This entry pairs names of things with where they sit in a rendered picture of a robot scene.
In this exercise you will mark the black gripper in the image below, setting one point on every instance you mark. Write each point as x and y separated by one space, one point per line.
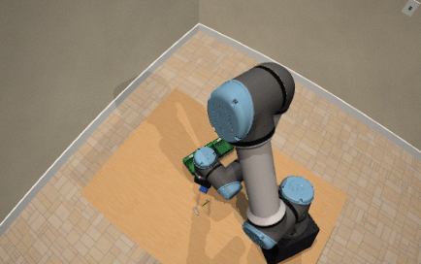
201 180

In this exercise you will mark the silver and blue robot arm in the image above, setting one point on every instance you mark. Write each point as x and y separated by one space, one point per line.
248 105

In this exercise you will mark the green three-compartment bin rack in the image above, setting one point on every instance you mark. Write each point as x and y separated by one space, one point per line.
220 146

